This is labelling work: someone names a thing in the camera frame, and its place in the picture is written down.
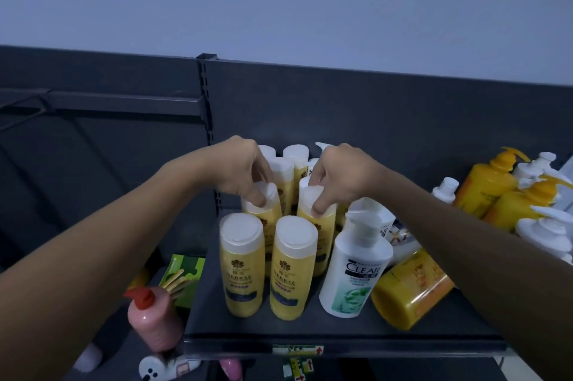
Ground person's right hand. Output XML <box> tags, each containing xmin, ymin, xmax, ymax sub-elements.
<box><xmin>308</xmin><ymin>143</ymin><xmax>386</xmax><ymax>219</ymax></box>

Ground person's left hand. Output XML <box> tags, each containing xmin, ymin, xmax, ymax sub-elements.
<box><xmin>204</xmin><ymin>136</ymin><xmax>275</xmax><ymax>209</ymax></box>

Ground yellow white-capped bottle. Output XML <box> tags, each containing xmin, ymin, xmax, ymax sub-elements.
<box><xmin>241</xmin><ymin>181</ymin><xmax>284</xmax><ymax>279</ymax></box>
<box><xmin>297</xmin><ymin>185</ymin><xmax>337</xmax><ymax>278</ymax></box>

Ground person's right forearm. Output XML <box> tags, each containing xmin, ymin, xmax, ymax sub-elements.
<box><xmin>378</xmin><ymin>168</ymin><xmax>573</xmax><ymax>381</ymax></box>

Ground person's left forearm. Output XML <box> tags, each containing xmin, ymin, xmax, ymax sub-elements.
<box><xmin>0</xmin><ymin>147</ymin><xmax>212</xmax><ymax>381</ymax></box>

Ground white flip-cap bottle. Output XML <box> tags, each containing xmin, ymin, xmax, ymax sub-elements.
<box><xmin>347</xmin><ymin>197</ymin><xmax>396</xmax><ymax>239</ymax></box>

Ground white green-label pump bottle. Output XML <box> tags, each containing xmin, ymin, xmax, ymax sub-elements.
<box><xmin>319</xmin><ymin>211</ymin><xmax>395</xmax><ymax>319</ymax></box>

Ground group of yellow shampoo bottles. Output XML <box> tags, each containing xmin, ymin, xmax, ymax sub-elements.
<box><xmin>219</xmin><ymin>144</ymin><xmax>352</xmax><ymax>321</ymax></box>

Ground white flower-label bottle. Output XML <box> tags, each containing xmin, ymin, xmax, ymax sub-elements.
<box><xmin>386</xmin><ymin>219</ymin><xmax>422</xmax><ymax>266</ymax></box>

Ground green box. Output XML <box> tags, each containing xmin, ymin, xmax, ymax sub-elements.
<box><xmin>159</xmin><ymin>254</ymin><xmax>206</xmax><ymax>309</ymax></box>

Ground dark shelf back panel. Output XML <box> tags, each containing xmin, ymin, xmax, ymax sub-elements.
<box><xmin>204</xmin><ymin>58</ymin><xmax>573</xmax><ymax>216</ymax></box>
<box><xmin>0</xmin><ymin>45</ymin><xmax>218</xmax><ymax>274</ymax></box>

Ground small white pump bottle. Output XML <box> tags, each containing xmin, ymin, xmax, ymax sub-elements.
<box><xmin>432</xmin><ymin>177</ymin><xmax>460</xmax><ymax>205</ymax></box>

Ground yellow orange-label lying bottle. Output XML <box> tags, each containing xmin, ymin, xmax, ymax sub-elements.
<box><xmin>371</xmin><ymin>249</ymin><xmax>455</xmax><ymax>331</ymax></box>

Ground dark metal shelf board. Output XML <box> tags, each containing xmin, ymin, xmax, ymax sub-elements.
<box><xmin>63</xmin><ymin>266</ymin><xmax>509</xmax><ymax>381</ymax></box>
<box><xmin>183</xmin><ymin>209</ymin><xmax>513</xmax><ymax>360</ymax></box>

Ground shelf edge price label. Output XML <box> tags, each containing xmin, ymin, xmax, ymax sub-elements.
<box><xmin>272</xmin><ymin>345</ymin><xmax>324</xmax><ymax>356</ymax></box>

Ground pink red-capped bottle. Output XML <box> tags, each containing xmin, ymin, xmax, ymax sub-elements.
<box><xmin>124</xmin><ymin>287</ymin><xmax>184</xmax><ymax>354</ymax></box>

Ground yellow pump bottle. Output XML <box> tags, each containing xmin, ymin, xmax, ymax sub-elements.
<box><xmin>483</xmin><ymin>176</ymin><xmax>573</xmax><ymax>232</ymax></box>
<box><xmin>453</xmin><ymin>146</ymin><xmax>531</xmax><ymax>219</ymax></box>

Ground yellow red price tags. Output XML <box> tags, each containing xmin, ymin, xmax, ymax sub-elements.
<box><xmin>282</xmin><ymin>358</ymin><xmax>315</xmax><ymax>381</ymax></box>

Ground pink rounded bottle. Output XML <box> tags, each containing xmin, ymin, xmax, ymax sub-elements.
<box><xmin>219</xmin><ymin>359</ymin><xmax>243</xmax><ymax>381</ymax></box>

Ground white pink-label bottle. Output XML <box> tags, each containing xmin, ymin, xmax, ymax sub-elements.
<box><xmin>138</xmin><ymin>353</ymin><xmax>202</xmax><ymax>381</ymax></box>

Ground white rounded bottle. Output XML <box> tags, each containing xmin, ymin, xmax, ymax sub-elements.
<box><xmin>73</xmin><ymin>342</ymin><xmax>104</xmax><ymax>373</ymax></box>

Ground slotted shelf upright post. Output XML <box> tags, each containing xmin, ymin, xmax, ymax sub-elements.
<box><xmin>196</xmin><ymin>53</ymin><xmax>223</xmax><ymax>215</ymax></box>

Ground dark horizontal shelf rail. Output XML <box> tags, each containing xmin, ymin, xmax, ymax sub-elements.
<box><xmin>0</xmin><ymin>88</ymin><xmax>203</xmax><ymax>117</ymax></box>

